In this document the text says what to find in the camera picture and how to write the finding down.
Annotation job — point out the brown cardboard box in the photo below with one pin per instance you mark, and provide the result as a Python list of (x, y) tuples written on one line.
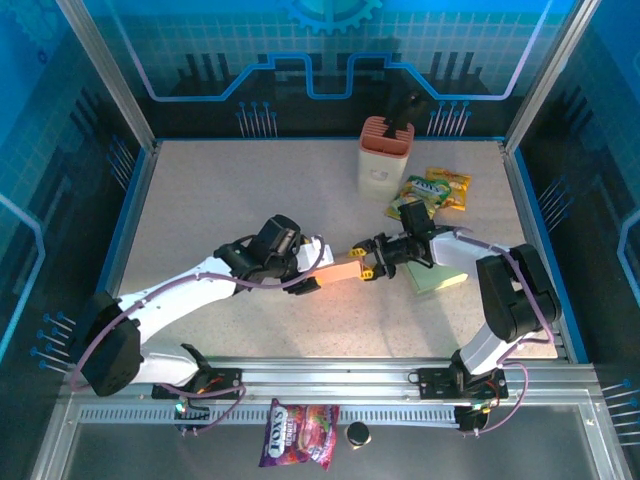
[(340, 272)]

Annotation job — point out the green paper box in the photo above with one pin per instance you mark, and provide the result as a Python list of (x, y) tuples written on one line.
[(440, 280)]

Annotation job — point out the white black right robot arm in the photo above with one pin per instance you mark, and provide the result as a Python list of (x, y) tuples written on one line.
[(510, 290)]

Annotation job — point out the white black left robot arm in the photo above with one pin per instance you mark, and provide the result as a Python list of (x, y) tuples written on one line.
[(175, 295)]

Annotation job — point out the green Fox's candy bag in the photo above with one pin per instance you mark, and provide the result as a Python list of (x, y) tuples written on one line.
[(425, 187)]

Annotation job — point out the yellow candy bag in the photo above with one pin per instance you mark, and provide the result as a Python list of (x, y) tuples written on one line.
[(457, 192)]

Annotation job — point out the cream knife block pink top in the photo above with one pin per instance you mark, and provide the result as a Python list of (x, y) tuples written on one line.
[(375, 170)]

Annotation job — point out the purple Fox's berries candy bag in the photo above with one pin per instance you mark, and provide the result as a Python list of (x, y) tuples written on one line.
[(300, 435)]

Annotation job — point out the black round cap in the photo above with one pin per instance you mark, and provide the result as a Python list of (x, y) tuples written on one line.
[(358, 435)]

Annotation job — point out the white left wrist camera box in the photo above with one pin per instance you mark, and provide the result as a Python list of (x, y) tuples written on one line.
[(315, 255)]

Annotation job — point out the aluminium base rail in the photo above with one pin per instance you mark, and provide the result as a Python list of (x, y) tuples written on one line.
[(325, 377)]

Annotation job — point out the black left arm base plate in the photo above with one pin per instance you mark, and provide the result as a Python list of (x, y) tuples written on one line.
[(230, 382)]

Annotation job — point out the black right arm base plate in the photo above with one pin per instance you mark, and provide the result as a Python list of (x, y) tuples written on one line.
[(435, 382)]

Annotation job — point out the aluminium frame post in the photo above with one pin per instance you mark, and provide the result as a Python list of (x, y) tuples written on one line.
[(111, 75), (546, 75)]

